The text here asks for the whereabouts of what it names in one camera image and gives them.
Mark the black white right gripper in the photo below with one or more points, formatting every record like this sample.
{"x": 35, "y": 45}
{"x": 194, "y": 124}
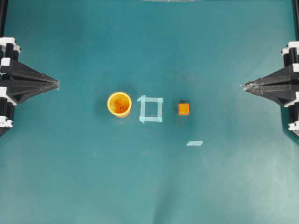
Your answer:
{"x": 286, "y": 94}

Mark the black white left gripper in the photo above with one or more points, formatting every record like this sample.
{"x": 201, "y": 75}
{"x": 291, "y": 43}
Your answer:
{"x": 29, "y": 82}

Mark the orange plastic cup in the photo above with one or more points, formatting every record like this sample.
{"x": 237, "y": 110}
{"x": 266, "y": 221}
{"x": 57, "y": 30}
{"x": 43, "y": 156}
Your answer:
{"x": 119, "y": 104}

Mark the orange cube block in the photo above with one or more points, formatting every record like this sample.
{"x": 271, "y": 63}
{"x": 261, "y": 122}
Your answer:
{"x": 184, "y": 108}

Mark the light blue tape strip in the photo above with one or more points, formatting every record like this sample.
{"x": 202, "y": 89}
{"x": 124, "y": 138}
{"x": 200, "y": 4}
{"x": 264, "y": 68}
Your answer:
{"x": 194, "y": 143}

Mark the light blue tape square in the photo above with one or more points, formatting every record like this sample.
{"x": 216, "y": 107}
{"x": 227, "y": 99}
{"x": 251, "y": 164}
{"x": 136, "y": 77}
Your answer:
{"x": 151, "y": 109}

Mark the black left frame post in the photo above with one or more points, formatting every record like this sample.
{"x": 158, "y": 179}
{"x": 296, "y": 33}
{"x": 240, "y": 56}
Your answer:
{"x": 3, "y": 14}

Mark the black frame post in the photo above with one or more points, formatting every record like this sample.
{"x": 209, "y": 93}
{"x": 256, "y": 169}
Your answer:
{"x": 295, "y": 6}
{"x": 3, "y": 14}

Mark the black right frame post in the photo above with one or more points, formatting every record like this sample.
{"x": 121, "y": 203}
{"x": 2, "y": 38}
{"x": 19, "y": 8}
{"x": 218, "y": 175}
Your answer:
{"x": 295, "y": 6}

